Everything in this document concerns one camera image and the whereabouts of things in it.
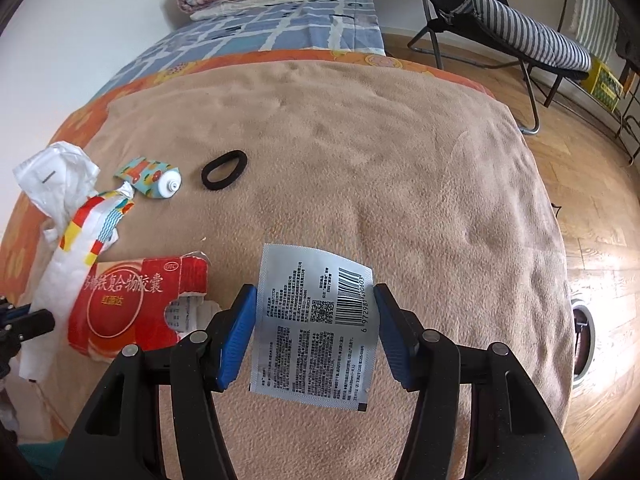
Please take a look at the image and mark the long white packet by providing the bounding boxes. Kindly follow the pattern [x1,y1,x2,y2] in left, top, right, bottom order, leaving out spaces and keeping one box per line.
[19,182,137,383]

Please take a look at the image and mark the yellow plastic crate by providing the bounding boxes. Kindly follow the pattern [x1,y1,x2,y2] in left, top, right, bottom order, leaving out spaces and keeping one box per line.
[585,57,626,111]

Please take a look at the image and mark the small colourful tube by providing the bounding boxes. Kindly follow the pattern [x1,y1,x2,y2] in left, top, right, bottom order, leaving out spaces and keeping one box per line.
[114,156,182,200]

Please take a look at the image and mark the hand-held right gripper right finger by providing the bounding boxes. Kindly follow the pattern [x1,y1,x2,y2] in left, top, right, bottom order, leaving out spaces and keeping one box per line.
[372,283,581,480]

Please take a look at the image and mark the white ring light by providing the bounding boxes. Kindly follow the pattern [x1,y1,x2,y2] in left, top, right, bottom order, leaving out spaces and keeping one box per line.
[570,299,597,387]

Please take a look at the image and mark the striped cushion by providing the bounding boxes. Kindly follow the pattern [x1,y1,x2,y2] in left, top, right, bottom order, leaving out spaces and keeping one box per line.
[450,0,592,72]

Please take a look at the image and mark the white plastic bag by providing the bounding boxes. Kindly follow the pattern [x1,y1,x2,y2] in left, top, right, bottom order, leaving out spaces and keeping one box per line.
[12,141,101,246]

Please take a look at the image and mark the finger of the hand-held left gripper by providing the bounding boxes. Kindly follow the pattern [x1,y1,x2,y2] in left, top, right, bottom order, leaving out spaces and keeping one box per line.
[0,308,56,345]

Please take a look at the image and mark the black hair tie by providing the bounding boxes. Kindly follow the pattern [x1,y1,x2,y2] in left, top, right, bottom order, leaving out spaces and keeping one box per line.
[201,149,249,192]

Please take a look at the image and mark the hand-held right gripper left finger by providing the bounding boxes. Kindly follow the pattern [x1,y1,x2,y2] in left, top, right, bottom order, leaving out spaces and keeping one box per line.
[52,284,258,480]

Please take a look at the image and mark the tan fleece blanket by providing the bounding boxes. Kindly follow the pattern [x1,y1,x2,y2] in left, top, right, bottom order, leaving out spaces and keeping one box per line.
[37,60,573,480]

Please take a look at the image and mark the blue checked bedsheet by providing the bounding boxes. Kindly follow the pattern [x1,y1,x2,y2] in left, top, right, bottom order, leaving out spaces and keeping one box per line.
[92,0,387,101]

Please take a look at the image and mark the red medicine box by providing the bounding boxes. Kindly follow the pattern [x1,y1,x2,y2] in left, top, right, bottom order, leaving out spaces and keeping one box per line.
[67,255,222,365]

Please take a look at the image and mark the green striped towel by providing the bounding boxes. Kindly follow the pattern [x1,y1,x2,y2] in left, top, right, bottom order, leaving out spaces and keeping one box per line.
[575,0,621,66]

